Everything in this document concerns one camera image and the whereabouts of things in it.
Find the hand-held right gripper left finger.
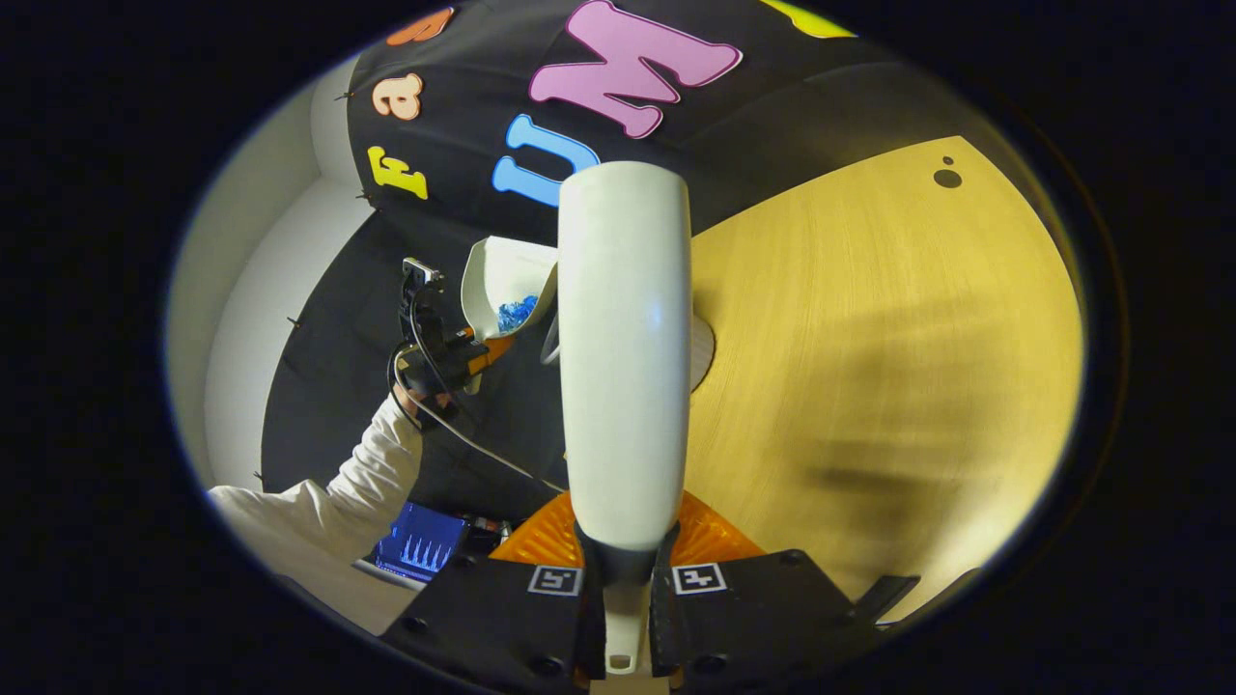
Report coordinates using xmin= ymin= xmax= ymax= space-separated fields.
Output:
xmin=379 ymin=490 xmax=607 ymax=694

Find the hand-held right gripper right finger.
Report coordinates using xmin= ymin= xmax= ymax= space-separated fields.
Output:
xmin=649 ymin=489 xmax=860 ymax=688

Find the white plastic dustpan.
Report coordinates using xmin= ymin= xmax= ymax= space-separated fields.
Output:
xmin=461 ymin=236 xmax=560 ymax=341

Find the small white broom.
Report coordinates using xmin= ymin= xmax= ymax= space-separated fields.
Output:
xmin=557 ymin=161 xmax=694 ymax=677

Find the wooden desktop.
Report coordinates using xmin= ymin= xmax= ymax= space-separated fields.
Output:
xmin=676 ymin=135 xmax=1085 ymax=624

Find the laptop screen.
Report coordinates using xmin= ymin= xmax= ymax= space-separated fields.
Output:
xmin=352 ymin=502 xmax=471 ymax=590

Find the black cable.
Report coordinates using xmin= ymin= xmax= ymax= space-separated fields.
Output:
xmin=386 ymin=285 xmax=569 ymax=495

